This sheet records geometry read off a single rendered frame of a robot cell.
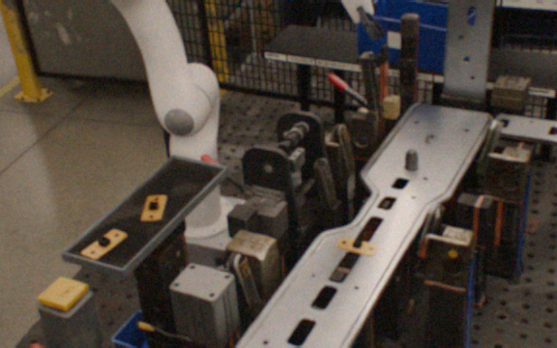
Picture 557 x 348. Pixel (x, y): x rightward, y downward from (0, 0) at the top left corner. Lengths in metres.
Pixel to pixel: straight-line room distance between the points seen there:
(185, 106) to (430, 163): 0.60
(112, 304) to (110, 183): 1.89
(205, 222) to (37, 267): 1.48
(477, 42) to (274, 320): 1.02
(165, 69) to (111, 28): 2.57
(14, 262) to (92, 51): 1.47
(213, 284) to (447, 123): 0.93
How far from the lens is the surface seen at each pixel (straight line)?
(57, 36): 4.64
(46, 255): 3.54
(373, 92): 2.03
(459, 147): 2.03
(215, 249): 2.08
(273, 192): 1.71
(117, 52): 4.50
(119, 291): 2.12
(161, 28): 1.86
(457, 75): 2.25
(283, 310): 1.53
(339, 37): 2.59
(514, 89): 2.19
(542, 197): 2.42
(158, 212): 1.55
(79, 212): 3.77
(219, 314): 1.44
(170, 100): 1.88
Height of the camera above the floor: 2.02
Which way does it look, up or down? 32 degrees down
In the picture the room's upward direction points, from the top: 5 degrees counter-clockwise
